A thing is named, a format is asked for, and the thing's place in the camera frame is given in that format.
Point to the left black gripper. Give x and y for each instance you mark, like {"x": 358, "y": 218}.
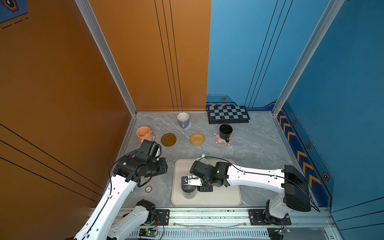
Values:
{"x": 164, "y": 167}

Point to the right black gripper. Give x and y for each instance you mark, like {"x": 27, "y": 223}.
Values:
{"x": 201, "y": 189}

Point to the grey mug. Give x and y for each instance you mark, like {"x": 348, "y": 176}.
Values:
{"x": 188, "y": 192}

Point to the pink flower coaster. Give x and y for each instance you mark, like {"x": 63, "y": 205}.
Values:
{"x": 222, "y": 142}
{"x": 155, "y": 137}

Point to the orange mug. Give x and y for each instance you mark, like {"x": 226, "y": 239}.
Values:
{"x": 144, "y": 133}

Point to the rattan woven round coaster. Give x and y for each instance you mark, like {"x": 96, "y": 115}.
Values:
{"x": 197, "y": 139}

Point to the black mug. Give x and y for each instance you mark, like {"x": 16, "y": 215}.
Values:
{"x": 225, "y": 132}

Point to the brown wooden round coaster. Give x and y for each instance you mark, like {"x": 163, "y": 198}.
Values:
{"x": 168, "y": 139}

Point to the grey woven round coaster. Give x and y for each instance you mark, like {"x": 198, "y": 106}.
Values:
{"x": 189, "y": 126}

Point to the white mug purple handle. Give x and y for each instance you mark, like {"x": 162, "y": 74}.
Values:
{"x": 183, "y": 120}

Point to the white speckled mug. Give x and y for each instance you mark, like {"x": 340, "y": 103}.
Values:
{"x": 204, "y": 160}

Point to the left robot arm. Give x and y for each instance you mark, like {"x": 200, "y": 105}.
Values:
{"x": 100, "y": 225}

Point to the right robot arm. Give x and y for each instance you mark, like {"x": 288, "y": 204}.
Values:
{"x": 290, "y": 185}

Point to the cream serving tray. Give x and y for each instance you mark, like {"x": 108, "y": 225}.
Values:
{"x": 219, "y": 197}

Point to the black chessboard box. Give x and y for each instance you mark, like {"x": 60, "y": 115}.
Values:
{"x": 228, "y": 114}

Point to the left circuit board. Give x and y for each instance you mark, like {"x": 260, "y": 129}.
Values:
{"x": 148, "y": 234}

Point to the circuit board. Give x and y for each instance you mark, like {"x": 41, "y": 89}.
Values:
{"x": 148, "y": 234}
{"x": 277, "y": 233}

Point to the right circuit board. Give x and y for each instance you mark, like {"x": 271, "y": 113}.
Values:
{"x": 277, "y": 233}

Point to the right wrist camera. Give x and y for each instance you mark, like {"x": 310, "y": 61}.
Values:
{"x": 191, "y": 181}

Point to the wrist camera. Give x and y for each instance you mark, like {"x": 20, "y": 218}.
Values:
{"x": 148, "y": 152}
{"x": 191, "y": 181}

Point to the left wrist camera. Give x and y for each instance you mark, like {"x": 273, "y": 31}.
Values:
{"x": 148, "y": 152}

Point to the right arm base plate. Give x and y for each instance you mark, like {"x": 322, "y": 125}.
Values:
{"x": 260, "y": 217}

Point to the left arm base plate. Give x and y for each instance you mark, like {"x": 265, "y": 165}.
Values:
{"x": 156, "y": 216}

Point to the aluminium front rail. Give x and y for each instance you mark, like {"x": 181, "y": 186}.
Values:
{"x": 234, "y": 224}

